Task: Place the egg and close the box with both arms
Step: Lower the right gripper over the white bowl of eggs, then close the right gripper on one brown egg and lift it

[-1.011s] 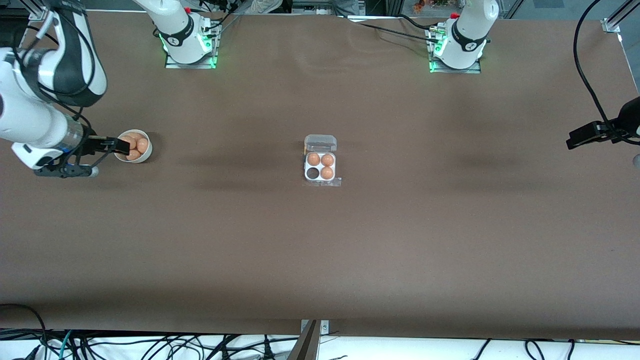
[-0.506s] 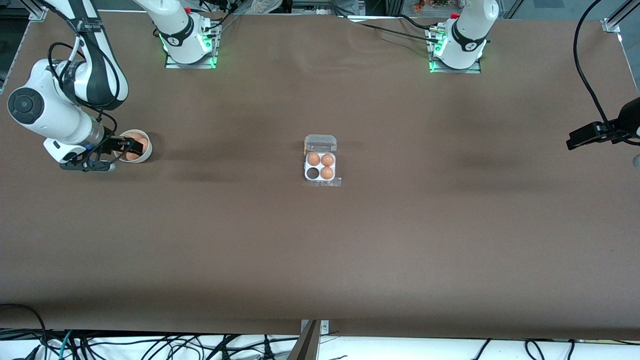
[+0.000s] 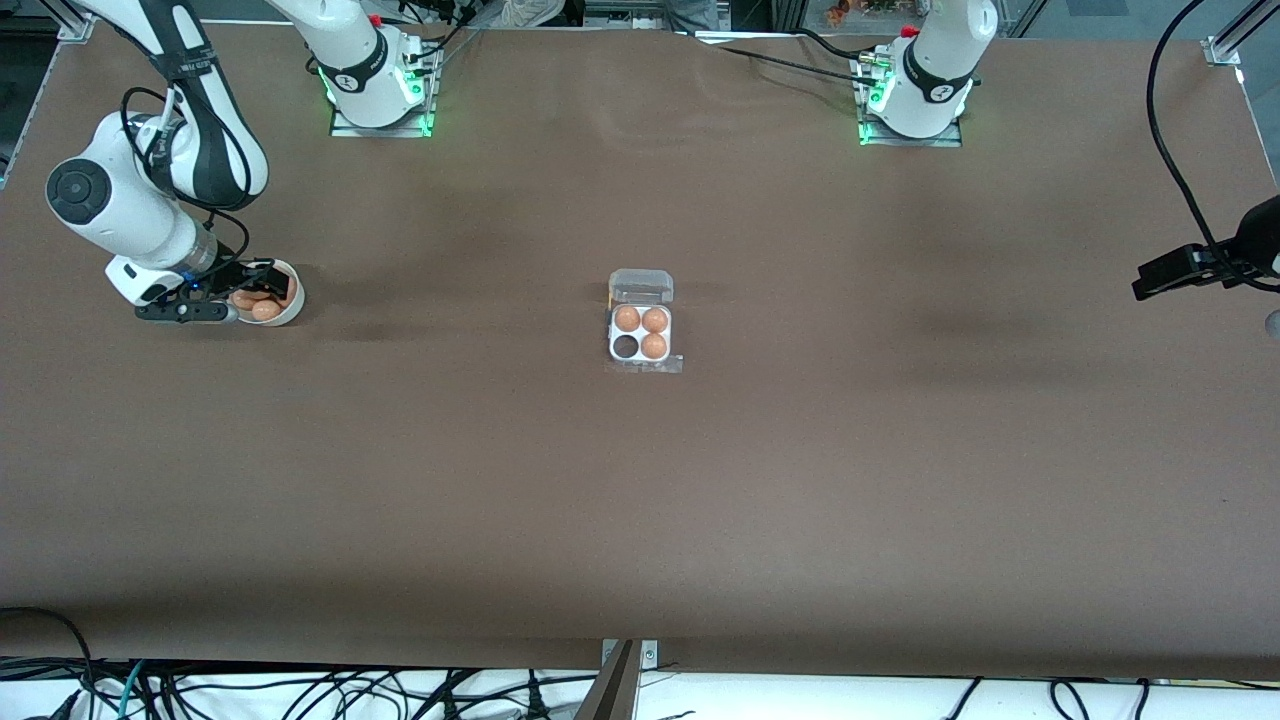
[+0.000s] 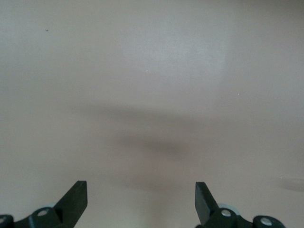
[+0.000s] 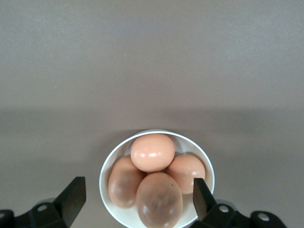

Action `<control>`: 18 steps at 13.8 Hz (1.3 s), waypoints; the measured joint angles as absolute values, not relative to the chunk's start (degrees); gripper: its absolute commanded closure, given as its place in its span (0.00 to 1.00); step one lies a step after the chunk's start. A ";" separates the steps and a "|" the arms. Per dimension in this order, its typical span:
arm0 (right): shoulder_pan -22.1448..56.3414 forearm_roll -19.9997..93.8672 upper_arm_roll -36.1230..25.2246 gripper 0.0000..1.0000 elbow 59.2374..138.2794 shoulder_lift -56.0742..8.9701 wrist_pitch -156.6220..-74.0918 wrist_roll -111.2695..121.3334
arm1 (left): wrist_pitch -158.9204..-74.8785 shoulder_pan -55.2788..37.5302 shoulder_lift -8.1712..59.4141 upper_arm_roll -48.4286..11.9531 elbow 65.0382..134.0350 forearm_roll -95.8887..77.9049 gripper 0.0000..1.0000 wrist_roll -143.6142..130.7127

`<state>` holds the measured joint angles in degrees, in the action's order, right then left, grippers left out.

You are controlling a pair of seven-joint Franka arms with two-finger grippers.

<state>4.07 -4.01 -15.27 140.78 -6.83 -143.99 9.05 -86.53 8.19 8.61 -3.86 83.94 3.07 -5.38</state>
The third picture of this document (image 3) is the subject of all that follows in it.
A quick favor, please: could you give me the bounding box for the clear plastic egg box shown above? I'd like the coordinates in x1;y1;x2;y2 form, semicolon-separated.
606;268;685;376

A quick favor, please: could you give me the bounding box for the white round bowl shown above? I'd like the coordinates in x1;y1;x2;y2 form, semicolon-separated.
225;259;306;327

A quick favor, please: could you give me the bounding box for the brown table cover sheet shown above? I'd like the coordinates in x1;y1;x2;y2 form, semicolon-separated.
0;18;1280;682

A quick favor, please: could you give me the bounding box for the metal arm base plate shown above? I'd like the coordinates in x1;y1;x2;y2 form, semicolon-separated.
330;42;439;139
857;52;965;149

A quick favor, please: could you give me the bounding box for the black arm base cable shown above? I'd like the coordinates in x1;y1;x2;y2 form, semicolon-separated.
398;0;483;63
795;27;873;63
712;43;883;87

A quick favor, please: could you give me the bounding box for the black tangled cable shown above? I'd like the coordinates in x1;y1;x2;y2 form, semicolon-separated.
150;667;601;720

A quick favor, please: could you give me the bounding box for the black looping cable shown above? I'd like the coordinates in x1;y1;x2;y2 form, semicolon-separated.
0;606;98;720

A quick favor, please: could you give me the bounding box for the teal cable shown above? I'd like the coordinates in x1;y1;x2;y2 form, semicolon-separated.
117;660;150;720

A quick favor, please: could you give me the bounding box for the silver mounting bracket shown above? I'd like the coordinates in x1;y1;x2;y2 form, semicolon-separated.
601;639;660;671

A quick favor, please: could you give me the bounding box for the grey camera pole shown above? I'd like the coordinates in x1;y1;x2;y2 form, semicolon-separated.
574;640;643;720

